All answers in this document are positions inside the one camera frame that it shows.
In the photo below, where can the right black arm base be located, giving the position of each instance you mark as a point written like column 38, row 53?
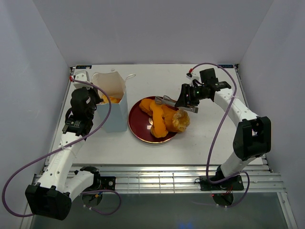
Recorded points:
column 222, row 193

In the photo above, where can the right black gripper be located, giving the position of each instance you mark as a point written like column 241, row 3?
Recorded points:
column 182, row 100

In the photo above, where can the aluminium rail frame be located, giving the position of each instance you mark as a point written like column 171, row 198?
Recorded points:
column 180, row 179

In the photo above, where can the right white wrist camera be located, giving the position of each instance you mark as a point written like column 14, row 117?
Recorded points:
column 194, row 79

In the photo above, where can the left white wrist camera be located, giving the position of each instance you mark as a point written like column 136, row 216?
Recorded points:
column 80, row 79

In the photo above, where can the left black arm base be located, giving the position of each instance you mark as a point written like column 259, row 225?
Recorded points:
column 102, row 183

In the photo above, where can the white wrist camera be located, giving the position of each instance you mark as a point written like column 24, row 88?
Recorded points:
column 194, row 79
column 80, row 79

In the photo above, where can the metal tongs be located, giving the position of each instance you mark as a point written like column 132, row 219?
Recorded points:
column 166, row 100

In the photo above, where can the sugared ring donut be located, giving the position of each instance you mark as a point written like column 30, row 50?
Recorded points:
column 181, row 120

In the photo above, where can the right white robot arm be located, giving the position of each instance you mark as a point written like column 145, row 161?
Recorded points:
column 253, row 132

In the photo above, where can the orange round bread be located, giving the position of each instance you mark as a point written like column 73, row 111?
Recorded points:
column 145, row 105

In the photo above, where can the large glazed ring bread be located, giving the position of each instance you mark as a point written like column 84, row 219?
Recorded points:
column 112, row 100

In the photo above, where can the light blue paper bag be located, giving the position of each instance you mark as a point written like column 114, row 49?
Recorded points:
column 113, row 85

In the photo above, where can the dark red round plate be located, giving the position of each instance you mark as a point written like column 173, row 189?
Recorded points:
column 140, row 124

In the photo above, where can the orange bone-shaped bread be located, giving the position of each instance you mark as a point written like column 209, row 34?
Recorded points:
column 158, row 128

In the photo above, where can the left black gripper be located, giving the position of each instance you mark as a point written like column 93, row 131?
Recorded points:
column 93, row 91

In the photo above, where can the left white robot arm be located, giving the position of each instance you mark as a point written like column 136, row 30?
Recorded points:
column 52, row 195

